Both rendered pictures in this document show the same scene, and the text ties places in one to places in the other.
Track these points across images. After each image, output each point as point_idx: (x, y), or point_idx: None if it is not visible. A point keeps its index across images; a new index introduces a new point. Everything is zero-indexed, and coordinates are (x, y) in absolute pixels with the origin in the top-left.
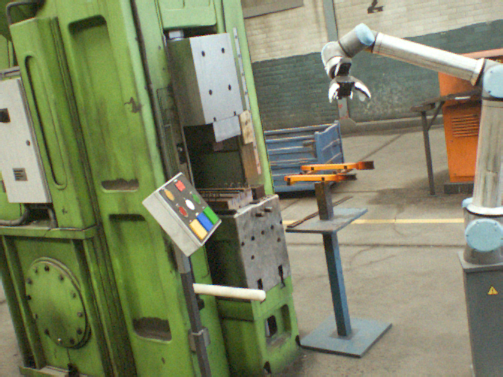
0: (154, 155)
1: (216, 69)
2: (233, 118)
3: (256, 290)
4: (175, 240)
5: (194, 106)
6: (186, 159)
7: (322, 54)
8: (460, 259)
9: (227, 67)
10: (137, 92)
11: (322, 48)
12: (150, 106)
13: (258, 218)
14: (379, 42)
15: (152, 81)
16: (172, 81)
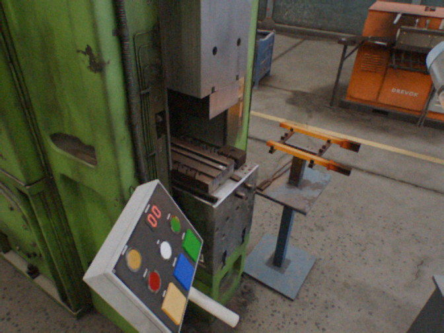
0: (121, 137)
1: (228, 15)
2: (234, 84)
3: (229, 314)
4: (136, 328)
5: (189, 69)
6: (165, 130)
7: (435, 57)
8: (443, 295)
9: (242, 12)
10: (98, 40)
11: (440, 46)
12: (119, 64)
13: (236, 197)
14: None
15: (127, 20)
16: (160, 22)
